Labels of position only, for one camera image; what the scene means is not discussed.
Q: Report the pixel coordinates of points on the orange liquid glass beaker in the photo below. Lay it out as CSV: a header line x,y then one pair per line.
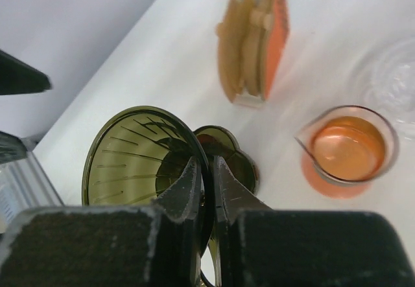
x,y
345,149

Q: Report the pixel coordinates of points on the aluminium frame rail left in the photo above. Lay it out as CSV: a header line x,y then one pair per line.
x,y
24,183

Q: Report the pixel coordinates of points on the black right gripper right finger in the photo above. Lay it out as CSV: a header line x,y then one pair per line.
x,y
259,246

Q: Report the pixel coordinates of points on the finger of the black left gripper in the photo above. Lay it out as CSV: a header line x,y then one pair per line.
x,y
19,78

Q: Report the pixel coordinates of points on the green glass coffee dripper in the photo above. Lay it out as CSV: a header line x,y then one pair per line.
x,y
140,152

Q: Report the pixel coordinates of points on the clear empty glass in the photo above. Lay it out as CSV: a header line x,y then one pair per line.
x,y
384,82

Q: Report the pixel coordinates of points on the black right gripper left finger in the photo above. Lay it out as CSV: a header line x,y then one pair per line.
x,y
150,245

